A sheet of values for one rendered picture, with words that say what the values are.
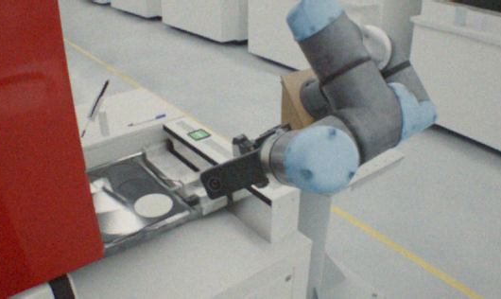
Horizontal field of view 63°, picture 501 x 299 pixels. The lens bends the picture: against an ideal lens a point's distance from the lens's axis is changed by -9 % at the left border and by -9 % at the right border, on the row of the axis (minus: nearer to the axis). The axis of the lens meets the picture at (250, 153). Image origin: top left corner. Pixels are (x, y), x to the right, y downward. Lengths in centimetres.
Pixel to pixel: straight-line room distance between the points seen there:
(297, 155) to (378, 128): 11
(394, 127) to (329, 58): 12
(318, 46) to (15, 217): 39
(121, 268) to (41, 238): 65
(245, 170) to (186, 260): 51
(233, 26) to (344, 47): 539
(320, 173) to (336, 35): 17
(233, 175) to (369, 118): 23
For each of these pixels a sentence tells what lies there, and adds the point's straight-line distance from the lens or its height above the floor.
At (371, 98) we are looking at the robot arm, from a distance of 55.
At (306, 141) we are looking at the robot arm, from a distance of 49.
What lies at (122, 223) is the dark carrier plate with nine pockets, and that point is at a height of 90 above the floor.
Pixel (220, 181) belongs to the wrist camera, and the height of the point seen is 122.
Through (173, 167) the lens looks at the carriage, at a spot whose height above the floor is 88.
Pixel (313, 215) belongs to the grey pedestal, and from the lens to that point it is 164.
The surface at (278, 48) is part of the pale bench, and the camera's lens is 498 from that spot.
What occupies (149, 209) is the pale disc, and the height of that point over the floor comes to 90.
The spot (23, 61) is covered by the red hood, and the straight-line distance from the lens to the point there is 42.
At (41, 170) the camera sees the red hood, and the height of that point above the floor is 136.
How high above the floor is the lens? 158
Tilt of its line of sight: 29 degrees down
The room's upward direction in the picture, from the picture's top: straight up
